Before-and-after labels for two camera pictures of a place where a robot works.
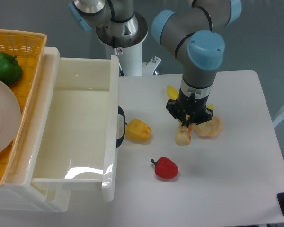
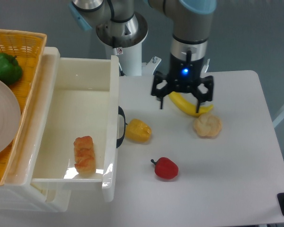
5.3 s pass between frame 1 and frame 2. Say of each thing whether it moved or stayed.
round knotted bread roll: stayed
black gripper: moved
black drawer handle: stayed
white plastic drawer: stayed
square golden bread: moved
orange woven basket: stayed
